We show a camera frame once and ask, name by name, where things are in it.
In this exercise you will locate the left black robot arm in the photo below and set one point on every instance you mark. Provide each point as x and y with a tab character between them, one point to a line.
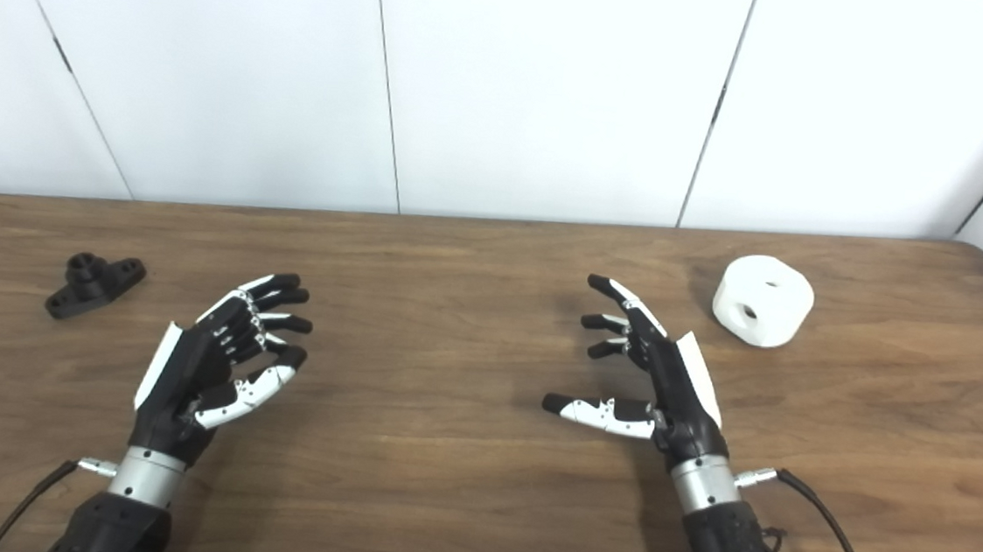
126	510

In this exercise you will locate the round white piece with holes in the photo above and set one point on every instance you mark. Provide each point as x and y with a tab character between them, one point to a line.
762	289

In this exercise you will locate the black holder with flanges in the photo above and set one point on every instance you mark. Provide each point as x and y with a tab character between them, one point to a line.
92	284

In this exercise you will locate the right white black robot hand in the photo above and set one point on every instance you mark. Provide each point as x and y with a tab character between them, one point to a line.
680	387

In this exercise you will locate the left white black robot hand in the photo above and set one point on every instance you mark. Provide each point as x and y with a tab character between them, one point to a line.
186	366

